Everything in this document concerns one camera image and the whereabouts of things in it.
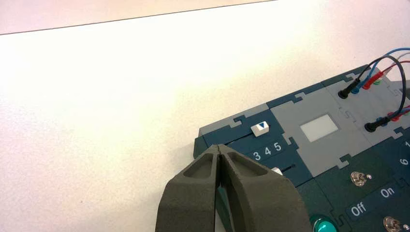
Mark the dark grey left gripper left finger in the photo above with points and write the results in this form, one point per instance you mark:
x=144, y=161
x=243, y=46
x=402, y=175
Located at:
x=189, y=201

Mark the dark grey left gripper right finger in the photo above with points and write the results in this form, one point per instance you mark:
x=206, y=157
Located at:
x=262, y=205

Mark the plain white slider knob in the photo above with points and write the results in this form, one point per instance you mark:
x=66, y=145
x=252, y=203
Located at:
x=277, y=171

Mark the dark teal and grey task board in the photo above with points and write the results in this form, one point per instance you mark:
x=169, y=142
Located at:
x=323, y=192

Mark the green round push button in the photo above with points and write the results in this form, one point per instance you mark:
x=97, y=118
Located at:
x=323, y=224

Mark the white slider knob with blue triangle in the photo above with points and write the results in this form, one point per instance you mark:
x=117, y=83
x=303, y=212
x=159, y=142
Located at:
x=260, y=128

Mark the white rectangular screen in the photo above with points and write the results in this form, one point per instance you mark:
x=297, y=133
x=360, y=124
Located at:
x=319, y=128

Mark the silver metal toggle switch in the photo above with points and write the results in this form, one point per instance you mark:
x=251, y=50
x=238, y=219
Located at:
x=358, y=178
x=392, y=224

